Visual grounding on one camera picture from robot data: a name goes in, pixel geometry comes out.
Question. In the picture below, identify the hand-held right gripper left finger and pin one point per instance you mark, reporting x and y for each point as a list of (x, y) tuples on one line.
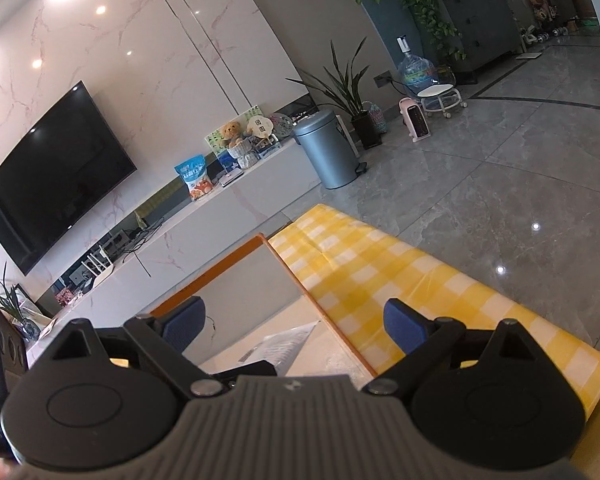
[(182, 320)]

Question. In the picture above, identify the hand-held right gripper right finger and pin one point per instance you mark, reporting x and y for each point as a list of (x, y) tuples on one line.
[(405, 327)]

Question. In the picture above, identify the orange cardboard box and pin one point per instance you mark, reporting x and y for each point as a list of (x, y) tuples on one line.
[(250, 285)]

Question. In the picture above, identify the white packet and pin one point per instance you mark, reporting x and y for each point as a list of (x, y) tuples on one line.
[(280, 345)]

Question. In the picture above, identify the yellow checked tablecloth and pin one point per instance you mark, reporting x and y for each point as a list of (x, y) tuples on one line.
[(380, 270)]

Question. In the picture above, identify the white marble television console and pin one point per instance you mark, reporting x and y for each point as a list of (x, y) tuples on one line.
[(180, 255)]

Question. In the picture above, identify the green plant in glass vase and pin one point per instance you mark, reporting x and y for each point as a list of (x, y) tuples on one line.
[(10, 305)]

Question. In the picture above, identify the framed picture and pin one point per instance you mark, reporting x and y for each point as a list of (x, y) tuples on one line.
[(32, 307)]

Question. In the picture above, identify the white router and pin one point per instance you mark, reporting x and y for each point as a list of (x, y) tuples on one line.
[(100, 267)]

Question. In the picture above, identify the blue snack bag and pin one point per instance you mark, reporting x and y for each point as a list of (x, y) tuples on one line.
[(196, 180)]

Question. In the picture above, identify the teddy bear toy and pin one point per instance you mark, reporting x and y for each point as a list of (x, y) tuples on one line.
[(235, 142)]

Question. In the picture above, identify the green greeting card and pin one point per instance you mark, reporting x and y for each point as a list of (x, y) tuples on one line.
[(215, 137)]

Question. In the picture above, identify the black television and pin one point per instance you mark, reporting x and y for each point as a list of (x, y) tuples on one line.
[(55, 180)]

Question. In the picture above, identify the grey blue trash can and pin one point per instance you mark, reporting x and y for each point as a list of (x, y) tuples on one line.
[(327, 152)]

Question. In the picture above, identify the pink heater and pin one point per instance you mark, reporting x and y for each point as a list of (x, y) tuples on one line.
[(416, 122)]

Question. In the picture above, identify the grey patterned round fan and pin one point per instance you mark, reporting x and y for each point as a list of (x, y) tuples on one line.
[(281, 124)]

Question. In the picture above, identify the potted long leaf plant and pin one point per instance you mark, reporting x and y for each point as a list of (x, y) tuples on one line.
[(355, 105)]

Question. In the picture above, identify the white round stool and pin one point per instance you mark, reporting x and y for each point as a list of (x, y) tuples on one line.
[(440, 95)]

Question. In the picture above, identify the blue water bottle with pump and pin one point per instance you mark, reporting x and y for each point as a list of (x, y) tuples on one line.
[(417, 72)]

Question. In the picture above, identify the white floor scale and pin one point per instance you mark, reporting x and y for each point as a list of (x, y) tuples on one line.
[(530, 55)]

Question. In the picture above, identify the grey cabinet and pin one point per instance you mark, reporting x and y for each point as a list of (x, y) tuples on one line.
[(475, 20)]

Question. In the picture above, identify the trailing pothos plant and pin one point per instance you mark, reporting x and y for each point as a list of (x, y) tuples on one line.
[(420, 5)]

